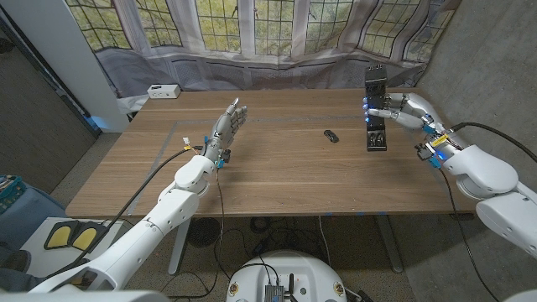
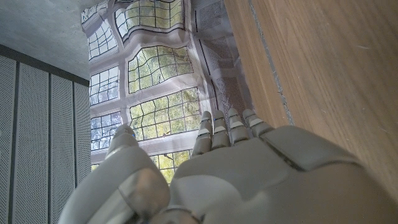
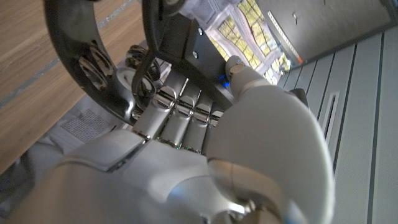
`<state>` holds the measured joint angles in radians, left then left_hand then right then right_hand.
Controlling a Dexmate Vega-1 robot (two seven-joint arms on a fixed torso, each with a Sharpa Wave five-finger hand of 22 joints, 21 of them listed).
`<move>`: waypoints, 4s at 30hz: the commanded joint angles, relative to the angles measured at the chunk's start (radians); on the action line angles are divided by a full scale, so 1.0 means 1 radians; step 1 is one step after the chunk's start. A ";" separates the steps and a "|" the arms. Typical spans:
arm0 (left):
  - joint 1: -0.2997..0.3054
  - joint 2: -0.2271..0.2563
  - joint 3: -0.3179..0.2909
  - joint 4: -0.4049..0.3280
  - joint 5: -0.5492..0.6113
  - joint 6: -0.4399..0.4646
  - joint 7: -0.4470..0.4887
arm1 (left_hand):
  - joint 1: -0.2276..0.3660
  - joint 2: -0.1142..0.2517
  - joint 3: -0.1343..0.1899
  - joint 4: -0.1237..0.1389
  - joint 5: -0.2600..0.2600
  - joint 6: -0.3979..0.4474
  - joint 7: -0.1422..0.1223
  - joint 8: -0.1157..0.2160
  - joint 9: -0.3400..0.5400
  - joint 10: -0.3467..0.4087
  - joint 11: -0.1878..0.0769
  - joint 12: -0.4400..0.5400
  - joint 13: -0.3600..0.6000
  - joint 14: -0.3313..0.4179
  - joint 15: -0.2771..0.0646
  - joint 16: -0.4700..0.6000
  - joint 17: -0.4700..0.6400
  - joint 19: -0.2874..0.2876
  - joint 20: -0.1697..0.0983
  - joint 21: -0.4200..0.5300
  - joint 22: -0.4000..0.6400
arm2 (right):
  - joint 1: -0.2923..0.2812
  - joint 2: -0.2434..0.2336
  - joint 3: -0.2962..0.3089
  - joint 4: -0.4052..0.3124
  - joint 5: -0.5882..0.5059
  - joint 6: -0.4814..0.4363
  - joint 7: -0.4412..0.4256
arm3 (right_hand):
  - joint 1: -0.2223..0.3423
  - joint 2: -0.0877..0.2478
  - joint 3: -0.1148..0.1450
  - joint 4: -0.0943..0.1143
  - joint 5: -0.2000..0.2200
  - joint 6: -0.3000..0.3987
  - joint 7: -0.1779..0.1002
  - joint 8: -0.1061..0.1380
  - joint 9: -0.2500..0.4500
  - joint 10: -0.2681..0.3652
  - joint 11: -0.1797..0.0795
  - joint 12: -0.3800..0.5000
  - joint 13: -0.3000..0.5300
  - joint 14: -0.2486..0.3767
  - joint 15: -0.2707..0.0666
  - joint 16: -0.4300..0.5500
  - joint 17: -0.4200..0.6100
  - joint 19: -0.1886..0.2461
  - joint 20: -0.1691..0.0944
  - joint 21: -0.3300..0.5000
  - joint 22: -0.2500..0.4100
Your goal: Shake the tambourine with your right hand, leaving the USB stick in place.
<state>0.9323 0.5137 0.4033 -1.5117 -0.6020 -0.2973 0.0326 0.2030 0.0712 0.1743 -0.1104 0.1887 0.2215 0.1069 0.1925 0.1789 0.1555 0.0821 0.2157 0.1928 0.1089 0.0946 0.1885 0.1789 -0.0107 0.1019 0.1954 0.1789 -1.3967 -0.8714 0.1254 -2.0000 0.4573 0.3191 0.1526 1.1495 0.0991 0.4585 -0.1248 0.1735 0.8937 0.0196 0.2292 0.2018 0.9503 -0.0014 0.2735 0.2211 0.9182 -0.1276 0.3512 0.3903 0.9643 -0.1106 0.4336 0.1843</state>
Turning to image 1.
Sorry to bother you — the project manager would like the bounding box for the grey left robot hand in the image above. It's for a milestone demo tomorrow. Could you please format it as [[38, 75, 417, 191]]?
[[202, 97, 248, 163]]

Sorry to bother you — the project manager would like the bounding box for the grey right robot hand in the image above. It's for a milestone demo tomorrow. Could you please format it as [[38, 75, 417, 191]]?
[[362, 91, 446, 138]]

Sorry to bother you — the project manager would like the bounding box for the black tambourine with metal jingles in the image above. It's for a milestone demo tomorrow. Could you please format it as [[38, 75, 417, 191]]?
[[363, 63, 388, 153]]

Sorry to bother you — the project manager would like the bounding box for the white power strip box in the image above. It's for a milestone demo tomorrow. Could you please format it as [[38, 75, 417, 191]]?
[[147, 84, 182, 100]]

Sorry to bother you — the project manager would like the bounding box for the printed window backdrop cloth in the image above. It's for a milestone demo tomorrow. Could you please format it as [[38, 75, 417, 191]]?
[[65, 0, 462, 100]]

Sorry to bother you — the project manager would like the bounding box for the round black floor fan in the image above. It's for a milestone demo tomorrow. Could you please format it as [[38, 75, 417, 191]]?
[[187, 216, 222, 249]]

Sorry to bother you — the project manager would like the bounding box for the grey table leg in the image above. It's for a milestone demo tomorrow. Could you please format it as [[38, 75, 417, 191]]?
[[373, 214, 405, 274], [167, 216, 193, 276]]

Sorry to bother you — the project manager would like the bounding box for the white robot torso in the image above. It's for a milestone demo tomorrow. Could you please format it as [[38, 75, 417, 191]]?
[[226, 250, 348, 302]]

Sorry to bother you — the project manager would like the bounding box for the white pillar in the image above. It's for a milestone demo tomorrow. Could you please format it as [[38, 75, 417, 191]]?
[[0, 0, 131, 134]]

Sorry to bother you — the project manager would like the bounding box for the yellow black foot pedal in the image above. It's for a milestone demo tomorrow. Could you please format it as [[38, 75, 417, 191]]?
[[70, 224, 109, 252], [44, 221, 81, 251]]

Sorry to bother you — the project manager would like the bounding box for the dark partition panel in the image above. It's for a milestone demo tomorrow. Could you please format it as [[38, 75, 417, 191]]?
[[0, 18, 102, 195]]

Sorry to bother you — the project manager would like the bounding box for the blue upholstered chair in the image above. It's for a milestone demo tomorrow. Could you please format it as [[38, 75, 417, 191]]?
[[0, 184, 69, 273]]

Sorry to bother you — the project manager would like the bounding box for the teal plastic basket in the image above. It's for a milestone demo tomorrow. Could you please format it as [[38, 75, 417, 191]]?
[[0, 174, 27, 215]]

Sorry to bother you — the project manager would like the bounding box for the white pedal platform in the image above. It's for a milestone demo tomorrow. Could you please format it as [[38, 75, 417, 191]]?
[[19, 216, 127, 279]]

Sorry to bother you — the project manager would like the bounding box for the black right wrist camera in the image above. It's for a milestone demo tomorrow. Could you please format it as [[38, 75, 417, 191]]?
[[414, 143, 433, 162]]

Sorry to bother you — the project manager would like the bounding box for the thin black hanging cable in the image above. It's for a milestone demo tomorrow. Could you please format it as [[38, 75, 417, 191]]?
[[211, 167, 227, 294], [437, 166, 501, 302]]

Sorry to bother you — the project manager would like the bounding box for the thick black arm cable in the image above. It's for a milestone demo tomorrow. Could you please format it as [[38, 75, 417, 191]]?
[[44, 144, 203, 279], [450, 122, 537, 164]]

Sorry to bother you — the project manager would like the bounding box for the black floor cable bundle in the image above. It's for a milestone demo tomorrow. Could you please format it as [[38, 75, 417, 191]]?
[[213, 216, 322, 280]]

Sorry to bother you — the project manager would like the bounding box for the white cable under table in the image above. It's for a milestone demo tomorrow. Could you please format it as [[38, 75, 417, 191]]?
[[317, 216, 333, 268]]

